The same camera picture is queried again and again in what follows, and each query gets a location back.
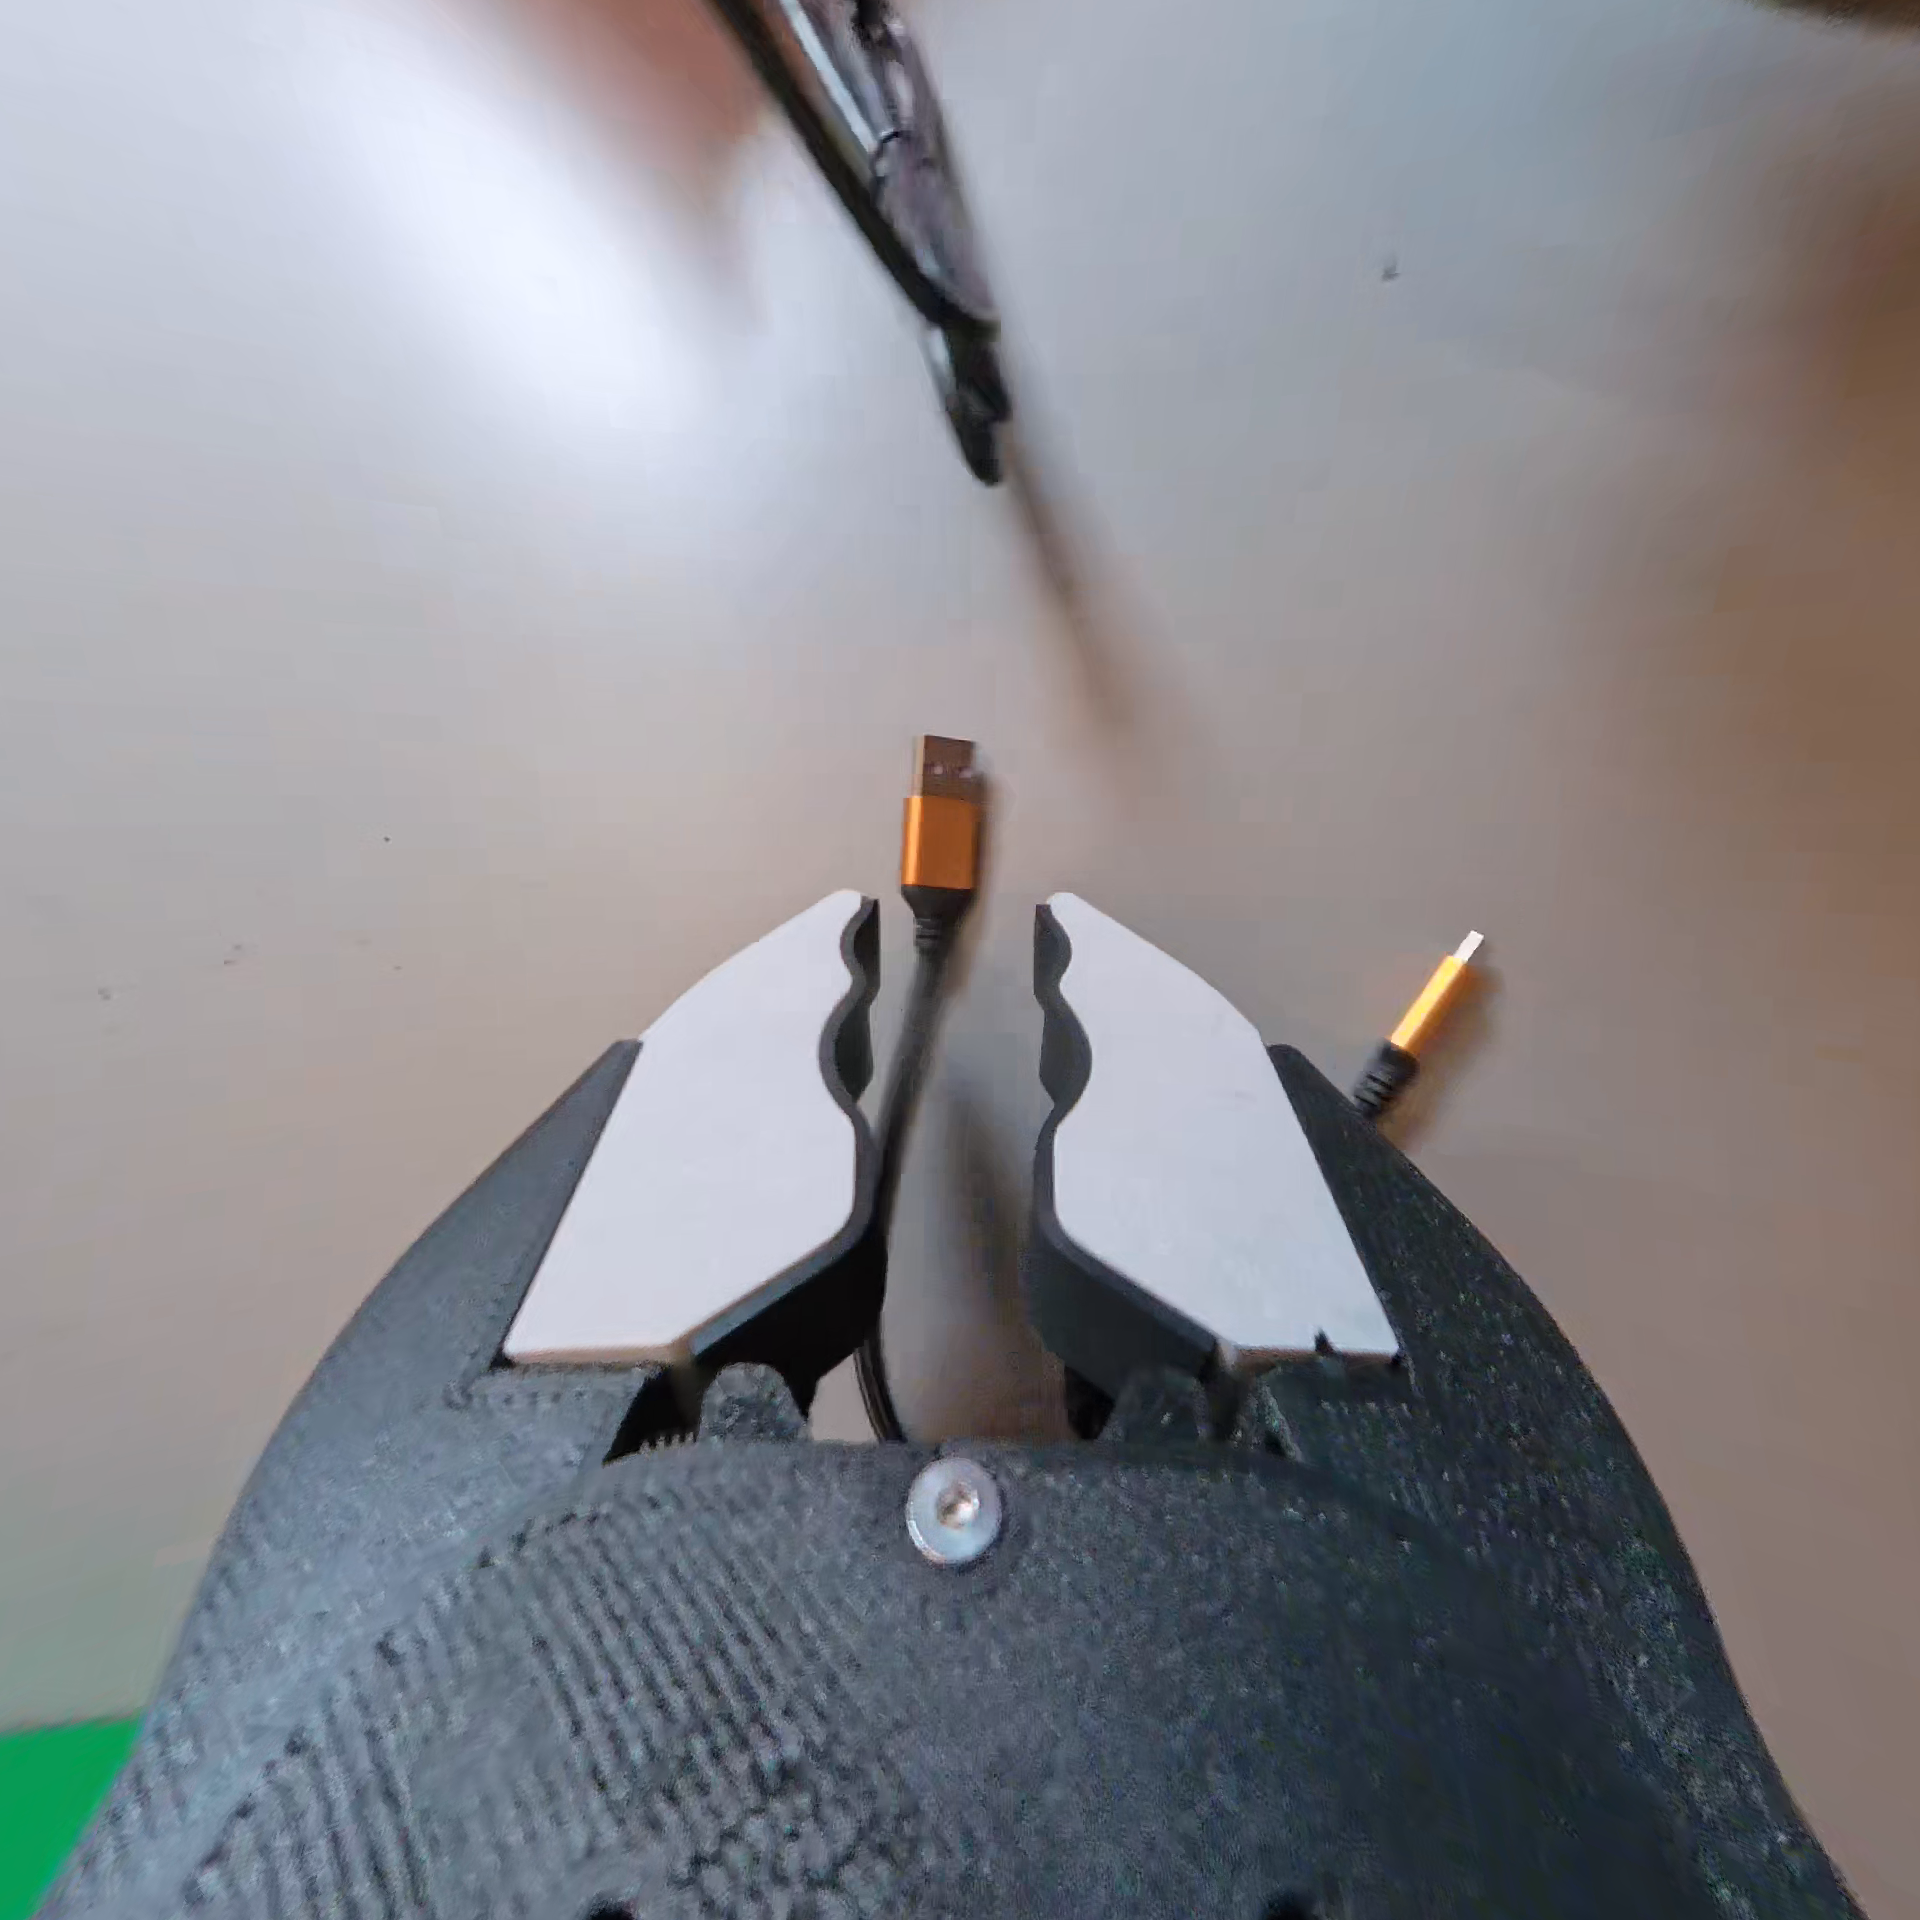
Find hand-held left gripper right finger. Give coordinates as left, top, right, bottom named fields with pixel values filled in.
left=1025, top=888, right=1406, bottom=1389

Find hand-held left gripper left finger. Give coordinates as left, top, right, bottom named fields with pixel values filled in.
left=498, top=886, right=889, bottom=1418

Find black usb cable orange plugs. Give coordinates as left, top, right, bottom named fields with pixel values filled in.
left=858, top=730, right=1490, bottom=1445

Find black usb hub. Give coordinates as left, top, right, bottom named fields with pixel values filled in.
left=717, top=0, right=1010, bottom=489

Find green plastic bin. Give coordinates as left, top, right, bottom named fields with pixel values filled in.
left=0, top=1720, right=147, bottom=1920

